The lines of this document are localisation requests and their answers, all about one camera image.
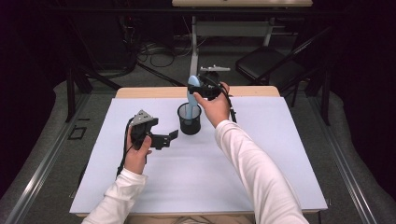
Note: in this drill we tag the black mesh pen cup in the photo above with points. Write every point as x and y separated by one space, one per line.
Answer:
190 128

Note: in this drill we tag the black folding chair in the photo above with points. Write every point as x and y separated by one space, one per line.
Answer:
264 62

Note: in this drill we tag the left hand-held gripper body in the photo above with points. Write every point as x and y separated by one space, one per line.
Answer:
141 123

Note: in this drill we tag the white-legged wooden desk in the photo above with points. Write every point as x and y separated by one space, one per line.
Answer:
193 46

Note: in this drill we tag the grey metal floor rail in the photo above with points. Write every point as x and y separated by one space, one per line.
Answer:
345 161
46 161

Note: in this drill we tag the person's right hand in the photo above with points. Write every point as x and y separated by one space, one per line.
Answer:
216 110

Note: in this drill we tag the white table cover sheet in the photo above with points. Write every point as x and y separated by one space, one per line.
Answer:
186 180

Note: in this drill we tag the black metal stand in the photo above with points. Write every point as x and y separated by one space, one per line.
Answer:
70 93
325 99

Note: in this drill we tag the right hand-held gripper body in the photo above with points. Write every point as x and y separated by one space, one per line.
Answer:
211 84

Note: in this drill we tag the person's left hand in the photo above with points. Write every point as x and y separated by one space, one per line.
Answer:
135 160

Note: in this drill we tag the black metal crossbar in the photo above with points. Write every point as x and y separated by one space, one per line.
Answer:
124 11

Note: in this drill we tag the light blue hairbrush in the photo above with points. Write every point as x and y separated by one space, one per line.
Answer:
191 105

